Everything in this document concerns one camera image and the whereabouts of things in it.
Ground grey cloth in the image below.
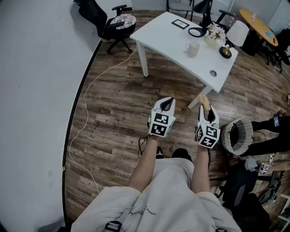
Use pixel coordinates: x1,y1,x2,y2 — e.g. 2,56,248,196
244,157,261,172

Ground white shade brass table lamp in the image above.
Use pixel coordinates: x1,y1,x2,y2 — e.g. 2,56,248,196
219,20,250,59

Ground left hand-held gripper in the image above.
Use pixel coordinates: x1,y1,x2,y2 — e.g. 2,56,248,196
148,97,176,138

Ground yellow round table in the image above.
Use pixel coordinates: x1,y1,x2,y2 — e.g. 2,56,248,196
239,9,279,47

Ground black picture frame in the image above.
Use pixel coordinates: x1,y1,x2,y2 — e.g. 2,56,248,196
171,19,189,30

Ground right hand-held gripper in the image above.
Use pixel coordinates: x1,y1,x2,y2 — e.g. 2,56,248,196
195,104,221,150

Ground person's right forearm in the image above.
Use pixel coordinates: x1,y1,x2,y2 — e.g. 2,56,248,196
190,146,211,194

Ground pink flowers in cream pot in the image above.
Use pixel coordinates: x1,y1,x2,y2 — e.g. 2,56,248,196
205,24,227,48

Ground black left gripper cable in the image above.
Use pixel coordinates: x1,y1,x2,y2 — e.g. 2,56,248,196
137,135,151,159

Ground grey chair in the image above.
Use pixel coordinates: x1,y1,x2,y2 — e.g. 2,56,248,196
166,0,195,21

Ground person's right shoe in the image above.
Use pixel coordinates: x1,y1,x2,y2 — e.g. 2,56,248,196
172,148,193,163

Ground cream ceramic mug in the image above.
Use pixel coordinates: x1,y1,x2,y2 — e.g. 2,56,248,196
184,42,200,58

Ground black high-back office chair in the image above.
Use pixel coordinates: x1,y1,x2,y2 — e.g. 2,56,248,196
73,0,138,55

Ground white table leg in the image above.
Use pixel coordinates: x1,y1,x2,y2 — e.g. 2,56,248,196
137,42,150,78
187,85,213,109

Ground person's left forearm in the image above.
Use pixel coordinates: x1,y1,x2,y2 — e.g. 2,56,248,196
129,135,159,193

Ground white floor cable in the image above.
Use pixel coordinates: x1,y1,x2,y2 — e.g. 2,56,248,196
68,45,138,195

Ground floral seat cushion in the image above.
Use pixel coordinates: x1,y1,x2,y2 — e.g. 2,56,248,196
110,13,137,30

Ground black desk lamp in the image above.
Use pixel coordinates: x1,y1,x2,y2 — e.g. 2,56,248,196
188,0,215,38

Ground black strap buckle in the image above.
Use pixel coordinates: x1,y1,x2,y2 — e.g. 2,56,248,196
105,221,122,232

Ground grey pleated basket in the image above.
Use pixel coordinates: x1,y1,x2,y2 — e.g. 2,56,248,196
221,116,254,156

